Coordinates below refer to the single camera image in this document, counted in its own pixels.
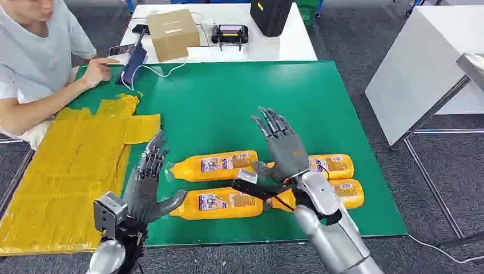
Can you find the green plastic crate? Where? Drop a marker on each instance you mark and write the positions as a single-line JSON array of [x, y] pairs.
[[307, 13]]

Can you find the green table mat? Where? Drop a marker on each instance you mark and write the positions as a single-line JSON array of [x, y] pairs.
[[227, 106]]

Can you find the black bag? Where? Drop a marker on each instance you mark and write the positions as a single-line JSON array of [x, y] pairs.
[[270, 17]]

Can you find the yellow plastic sheet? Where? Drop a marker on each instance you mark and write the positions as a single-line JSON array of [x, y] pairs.
[[72, 170]]

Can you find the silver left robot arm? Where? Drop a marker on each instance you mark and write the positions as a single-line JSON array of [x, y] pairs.
[[109, 255]]

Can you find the person's hand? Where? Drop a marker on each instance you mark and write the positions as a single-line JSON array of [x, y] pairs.
[[96, 72]]

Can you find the seated person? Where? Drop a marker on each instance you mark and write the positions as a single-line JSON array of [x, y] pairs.
[[34, 56]]

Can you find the orange drink bottle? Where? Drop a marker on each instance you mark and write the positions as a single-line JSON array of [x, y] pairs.
[[219, 204], [215, 165], [348, 193], [332, 165]]

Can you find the white table with metal legs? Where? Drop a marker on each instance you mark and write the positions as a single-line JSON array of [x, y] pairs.
[[412, 72]]

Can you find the black handheld controller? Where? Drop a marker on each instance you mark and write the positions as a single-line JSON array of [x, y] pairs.
[[229, 34]]

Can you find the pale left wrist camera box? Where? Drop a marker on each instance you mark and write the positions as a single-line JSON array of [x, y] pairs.
[[107, 213]]

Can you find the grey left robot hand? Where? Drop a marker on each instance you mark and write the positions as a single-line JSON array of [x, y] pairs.
[[145, 196]]

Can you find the black phone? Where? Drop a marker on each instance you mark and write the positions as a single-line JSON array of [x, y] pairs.
[[140, 29]]

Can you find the brown cardboard box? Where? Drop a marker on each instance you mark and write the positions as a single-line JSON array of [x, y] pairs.
[[173, 36]]

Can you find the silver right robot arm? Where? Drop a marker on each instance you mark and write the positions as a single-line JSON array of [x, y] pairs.
[[332, 234]]

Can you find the phone with lit screen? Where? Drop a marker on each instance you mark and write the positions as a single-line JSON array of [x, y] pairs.
[[121, 50]]

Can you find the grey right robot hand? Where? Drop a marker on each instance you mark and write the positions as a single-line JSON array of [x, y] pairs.
[[287, 155]]

